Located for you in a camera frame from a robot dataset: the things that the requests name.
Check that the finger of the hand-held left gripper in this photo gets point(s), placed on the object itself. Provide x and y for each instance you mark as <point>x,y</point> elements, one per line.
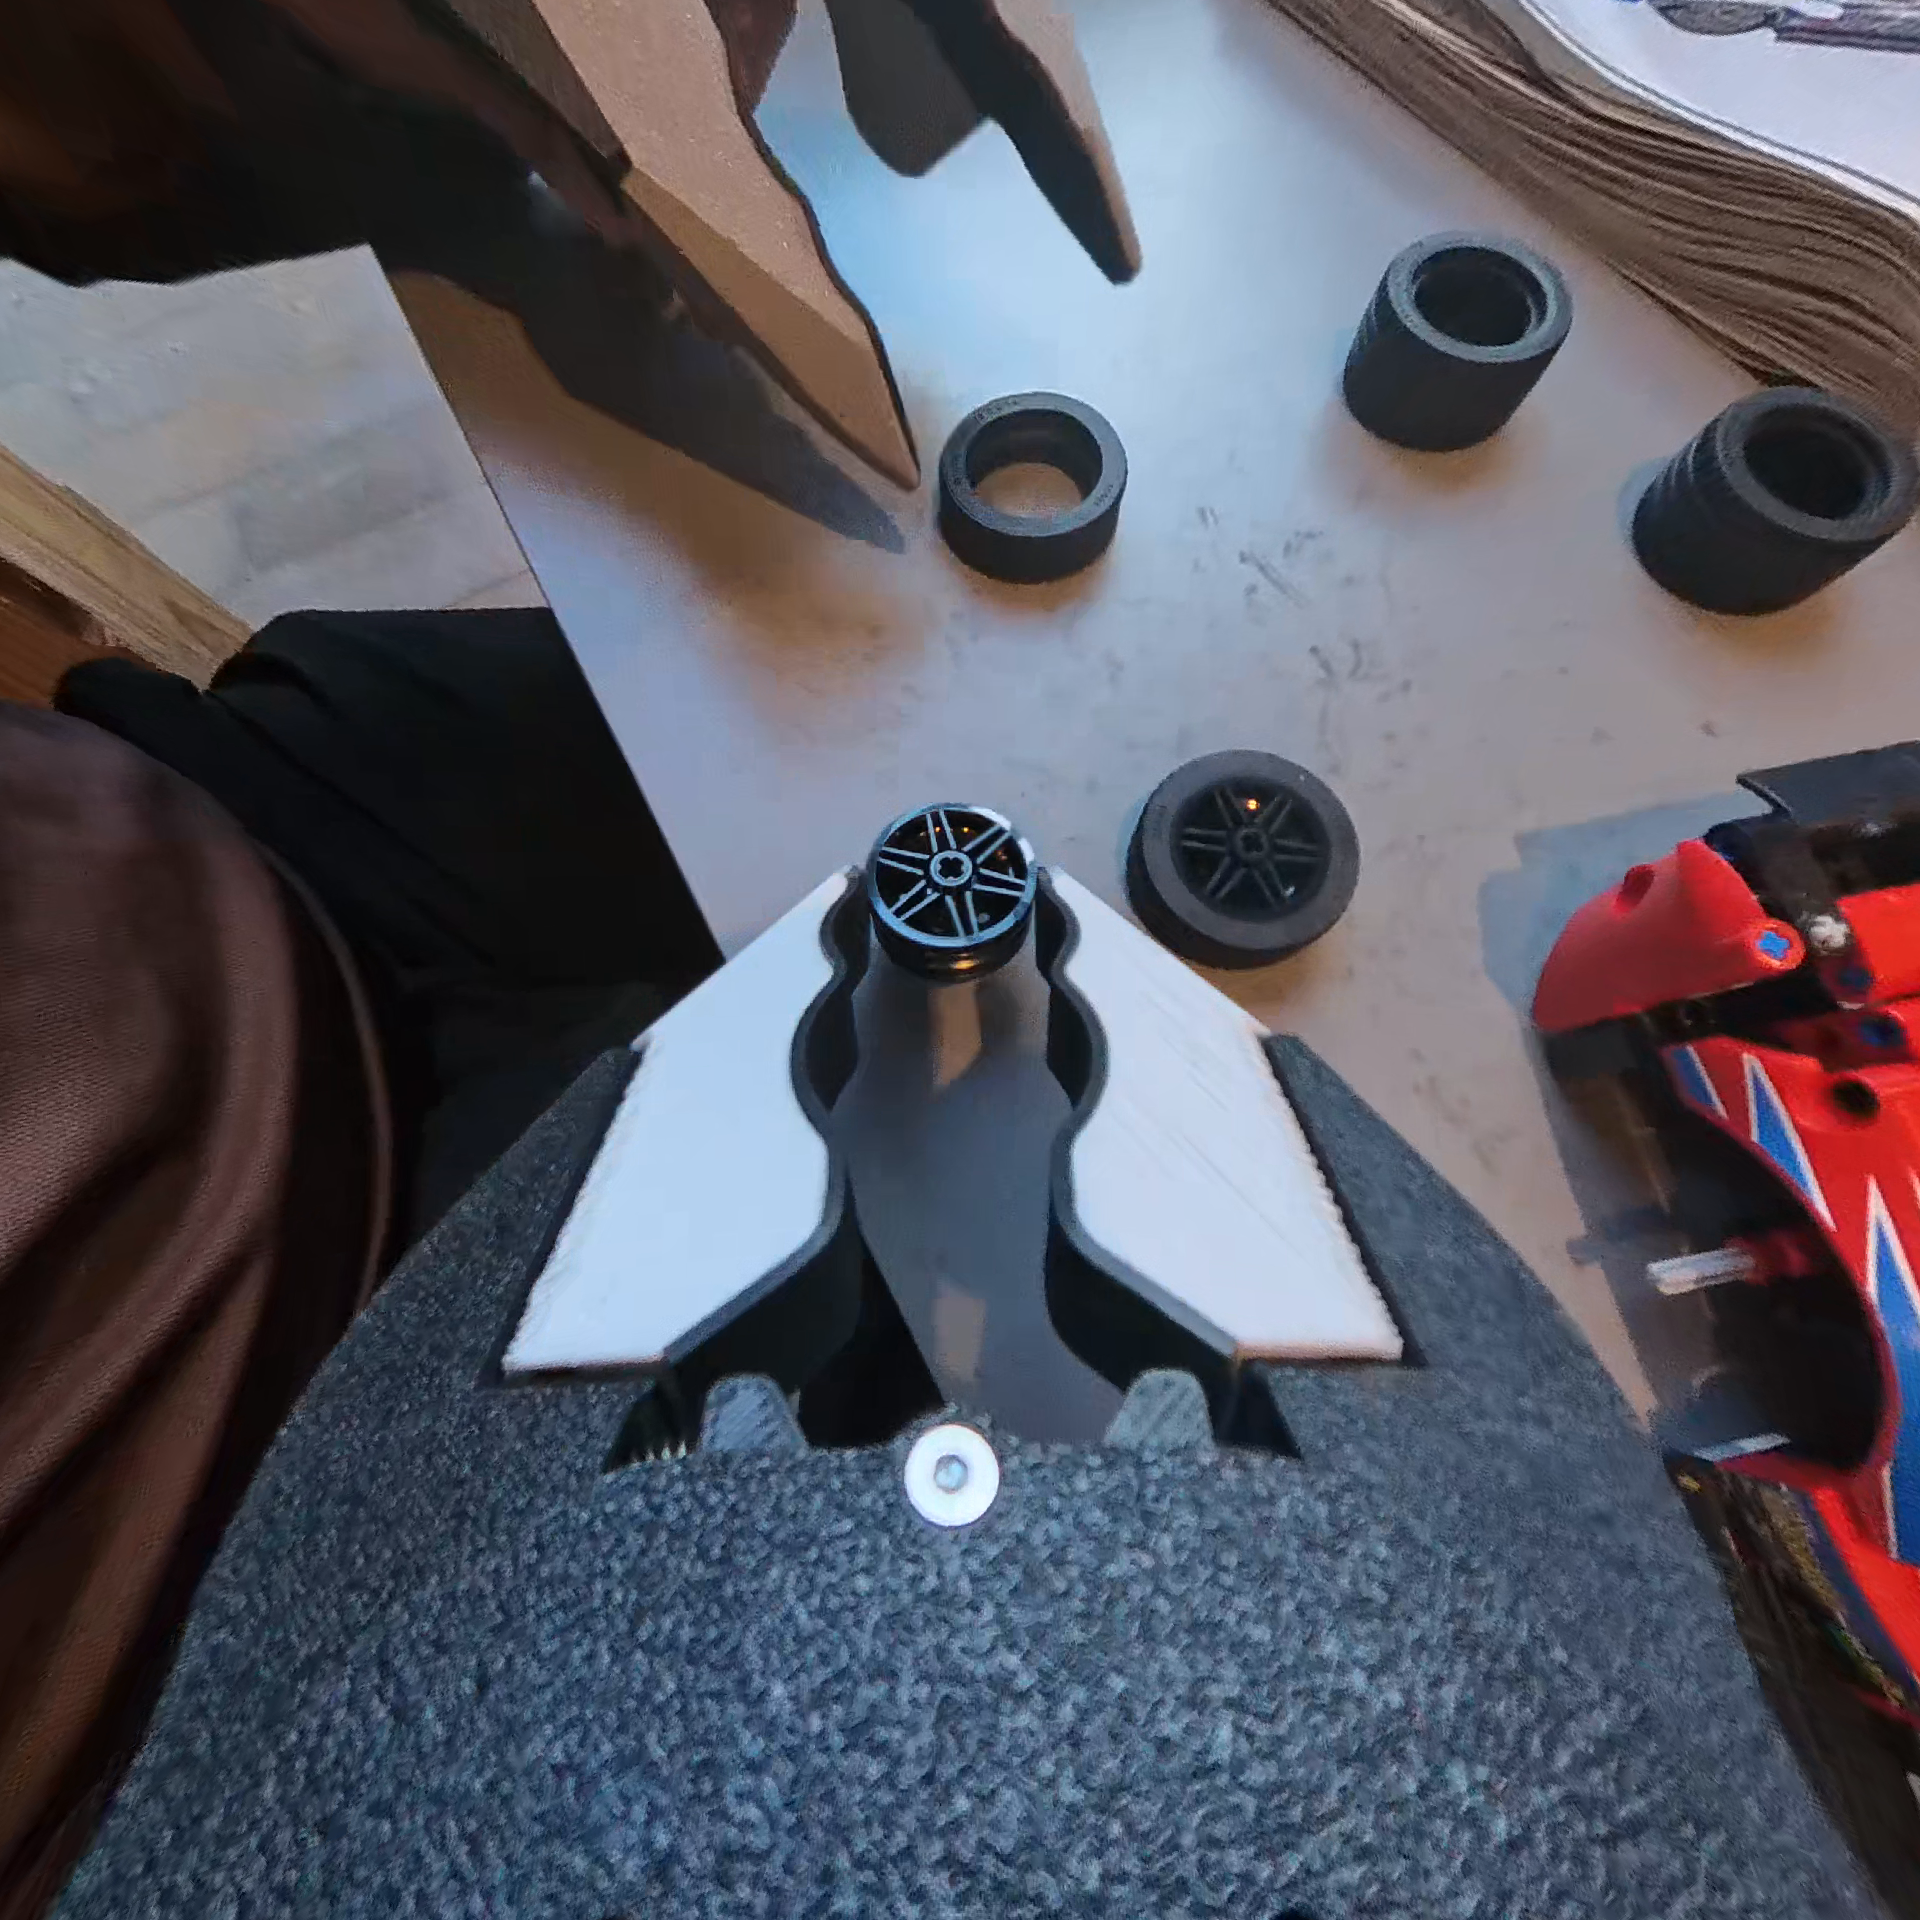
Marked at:
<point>720,194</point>
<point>1058,117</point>

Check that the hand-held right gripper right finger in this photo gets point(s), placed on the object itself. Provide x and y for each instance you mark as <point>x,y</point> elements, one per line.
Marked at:
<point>1216,1187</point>

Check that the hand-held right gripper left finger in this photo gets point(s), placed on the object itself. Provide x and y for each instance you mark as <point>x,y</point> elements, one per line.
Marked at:
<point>692,1200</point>

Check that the black toy tire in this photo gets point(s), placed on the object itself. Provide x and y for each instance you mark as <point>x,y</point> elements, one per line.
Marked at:
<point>1157,899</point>
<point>969,524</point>
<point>1412,389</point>
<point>1696,555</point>

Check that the black toy wheel rim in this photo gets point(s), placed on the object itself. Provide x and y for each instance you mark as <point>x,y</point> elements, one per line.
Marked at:
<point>1246,844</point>
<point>956,883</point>

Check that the white brick race car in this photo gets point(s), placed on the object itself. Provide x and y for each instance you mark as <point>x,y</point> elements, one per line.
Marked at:
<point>1696,944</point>

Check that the instruction booklet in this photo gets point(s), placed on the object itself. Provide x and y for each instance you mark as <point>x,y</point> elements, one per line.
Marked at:
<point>1724,194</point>

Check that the person's left forearm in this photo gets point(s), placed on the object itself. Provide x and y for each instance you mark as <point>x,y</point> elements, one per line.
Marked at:
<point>227,136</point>

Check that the person's brown garment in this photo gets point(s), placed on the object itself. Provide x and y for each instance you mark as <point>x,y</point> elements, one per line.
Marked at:
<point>150,1124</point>

